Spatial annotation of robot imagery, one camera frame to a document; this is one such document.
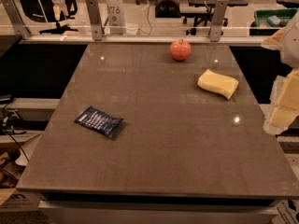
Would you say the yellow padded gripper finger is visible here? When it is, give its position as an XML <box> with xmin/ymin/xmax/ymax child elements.
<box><xmin>263</xmin><ymin>69</ymin><xmax>299</xmax><ymax>135</ymax></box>

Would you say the yellow sponge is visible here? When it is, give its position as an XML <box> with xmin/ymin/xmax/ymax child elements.
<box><xmin>197</xmin><ymin>69</ymin><xmax>239</xmax><ymax>100</ymax></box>

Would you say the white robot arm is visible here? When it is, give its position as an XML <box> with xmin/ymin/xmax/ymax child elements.
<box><xmin>262</xmin><ymin>12</ymin><xmax>299</xmax><ymax>135</ymax></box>

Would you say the blue rxbar wrapper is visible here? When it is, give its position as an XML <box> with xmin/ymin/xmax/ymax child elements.
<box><xmin>75</xmin><ymin>106</ymin><xmax>123</xmax><ymax>137</ymax></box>

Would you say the green bin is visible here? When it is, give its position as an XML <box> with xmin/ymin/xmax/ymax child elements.
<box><xmin>249</xmin><ymin>8</ymin><xmax>298</xmax><ymax>35</ymax></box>

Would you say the red apple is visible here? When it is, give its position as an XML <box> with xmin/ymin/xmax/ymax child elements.
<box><xmin>170</xmin><ymin>39</ymin><xmax>191</xmax><ymax>62</ymax></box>

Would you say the white numbered pillar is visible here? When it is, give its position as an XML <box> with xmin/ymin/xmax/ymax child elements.
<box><xmin>106</xmin><ymin>0</ymin><xmax>126</xmax><ymax>35</ymax></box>

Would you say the cardboard box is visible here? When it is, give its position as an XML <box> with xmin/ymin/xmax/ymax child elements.
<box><xmin>0</xmin><ymin>189</ymin><xmax>40</xmax><ymax>213</ymax></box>

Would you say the right metal bracket post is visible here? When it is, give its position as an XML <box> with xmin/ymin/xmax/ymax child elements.
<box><xmin>209</xmin><ymin>0</ymin><xmax>228</xmax><ymax>42</ymax></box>

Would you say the metal bracket post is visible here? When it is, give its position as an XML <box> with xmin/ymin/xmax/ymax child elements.
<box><xmin>86</xmin><ymin>0</ymin><xmax>104</xmax><ymax>41</ymax></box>
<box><xmin>209</xmin><ymin>0</ymin><xmax>228</xmax><ymax>42</ymax></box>
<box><xmin>0</xmin><ymin>0</ymin><xmax>31</xmax><ymax>39</ymax></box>

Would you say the middle metal bracket post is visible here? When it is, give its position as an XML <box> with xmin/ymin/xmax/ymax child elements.
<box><xmin>86</xmin><ymin>0</ymin><xmax>104</xmax><ymax>41</ymax></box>

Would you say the black cable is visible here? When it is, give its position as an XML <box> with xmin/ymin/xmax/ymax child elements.
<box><xmin>0</xmin><ymin>103</ymin><xmax>31</xmax><ymax>162</ymax></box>

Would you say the left metal bracket post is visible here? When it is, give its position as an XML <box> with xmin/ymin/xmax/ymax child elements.
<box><xmin>0</xmin><ymin>0</ymin><xmax>31</xmax><ymax>39</ymax></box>

